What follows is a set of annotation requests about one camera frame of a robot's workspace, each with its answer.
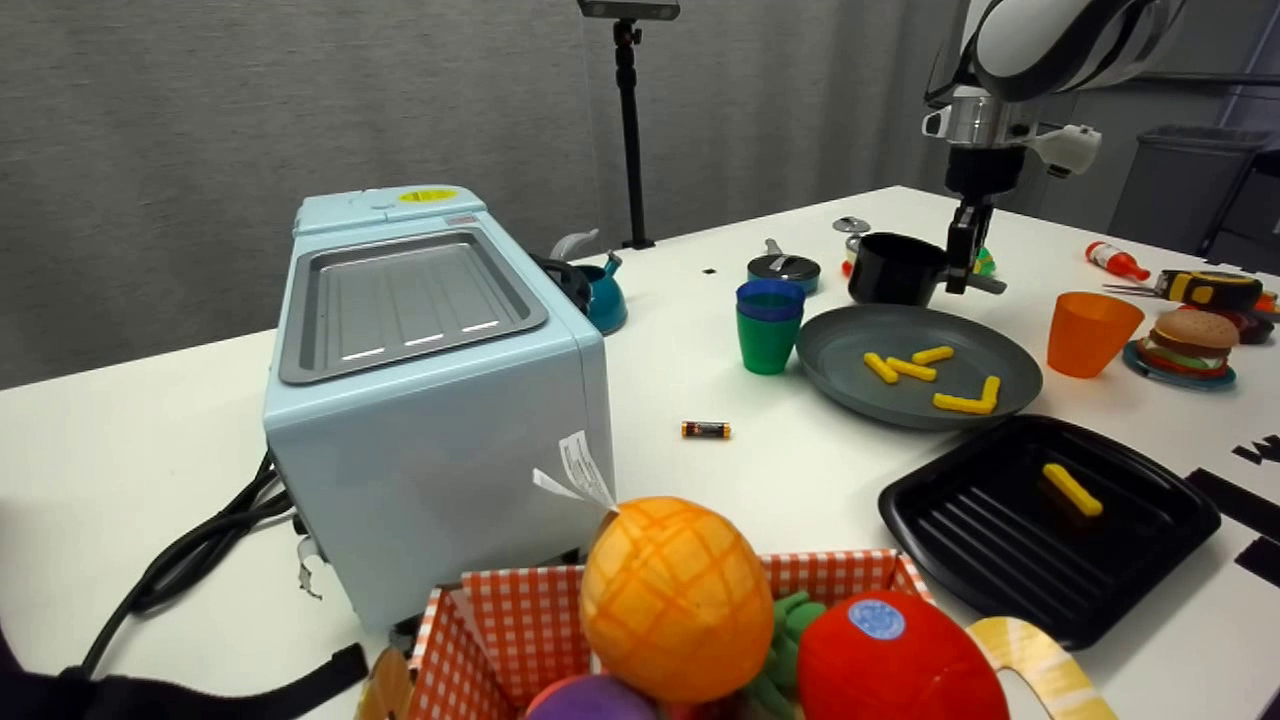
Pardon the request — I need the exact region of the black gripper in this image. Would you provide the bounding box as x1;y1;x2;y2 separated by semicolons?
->
941;142;1032;297

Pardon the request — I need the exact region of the black pot grey handle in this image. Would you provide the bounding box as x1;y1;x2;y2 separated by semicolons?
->
844;229;1012;306

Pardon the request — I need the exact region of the grey round plate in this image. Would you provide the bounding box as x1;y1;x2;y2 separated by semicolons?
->
793;299;1048;436

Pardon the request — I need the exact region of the red white toy bottle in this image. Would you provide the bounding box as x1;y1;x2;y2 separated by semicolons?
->
1081;235;1153;287

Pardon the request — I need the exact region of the blue plastic cup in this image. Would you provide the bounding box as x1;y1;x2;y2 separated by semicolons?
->
733;275;807;328

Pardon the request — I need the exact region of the grey storage bin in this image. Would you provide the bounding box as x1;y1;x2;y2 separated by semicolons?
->
1113;124;1266;256

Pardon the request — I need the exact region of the green plastic cup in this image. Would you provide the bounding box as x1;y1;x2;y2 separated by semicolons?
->
737;310;803;380

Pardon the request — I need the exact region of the toy burger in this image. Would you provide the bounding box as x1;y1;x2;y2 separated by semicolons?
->
1135;304;1246;380

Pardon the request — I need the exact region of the teal toy dish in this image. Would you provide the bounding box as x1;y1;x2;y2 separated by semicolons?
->
1122;337;1242;394

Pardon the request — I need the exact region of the yellow black tool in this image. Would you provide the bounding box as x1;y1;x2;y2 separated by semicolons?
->
1158;267;1266;318

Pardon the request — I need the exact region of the black ridged grill tray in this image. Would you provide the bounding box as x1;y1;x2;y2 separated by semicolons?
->
877;410;1224;650

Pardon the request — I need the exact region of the teal toy kettle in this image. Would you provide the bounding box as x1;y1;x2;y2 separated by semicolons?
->
535;229;633;341

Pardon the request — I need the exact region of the red plush apple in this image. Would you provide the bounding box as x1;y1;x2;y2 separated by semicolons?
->
798;586;1012;720

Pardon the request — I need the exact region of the yellow striped plush slice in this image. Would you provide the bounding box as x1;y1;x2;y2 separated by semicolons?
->
968;610;1116;720

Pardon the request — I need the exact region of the green plush vegetable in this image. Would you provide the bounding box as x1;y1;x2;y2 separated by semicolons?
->
737;590;831;720

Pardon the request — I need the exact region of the orange plush fruit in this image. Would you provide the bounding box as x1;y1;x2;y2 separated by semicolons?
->
576;495;782;707

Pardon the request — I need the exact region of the light blue toaster oven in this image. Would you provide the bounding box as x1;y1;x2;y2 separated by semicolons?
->
259;180;622;642

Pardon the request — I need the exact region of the purple plush fruit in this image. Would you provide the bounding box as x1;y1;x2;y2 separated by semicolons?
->
521;670;661;720

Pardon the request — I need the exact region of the red checkered fruit basket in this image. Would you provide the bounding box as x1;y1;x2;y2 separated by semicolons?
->
406;547;938;720

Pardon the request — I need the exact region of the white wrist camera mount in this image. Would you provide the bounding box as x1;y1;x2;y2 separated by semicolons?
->
1032;121;1107;176

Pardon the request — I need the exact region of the black camera tripod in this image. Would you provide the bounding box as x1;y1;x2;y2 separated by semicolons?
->
610;13;661;252

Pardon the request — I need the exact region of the black stereo camera bar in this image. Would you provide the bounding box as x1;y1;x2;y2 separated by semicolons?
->
573;0;683;24

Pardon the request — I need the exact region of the grey wall curtain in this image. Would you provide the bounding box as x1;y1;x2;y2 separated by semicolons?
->
0;0;977;393

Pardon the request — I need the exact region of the black power cable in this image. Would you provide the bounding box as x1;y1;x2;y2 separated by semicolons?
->
76;451;295;677

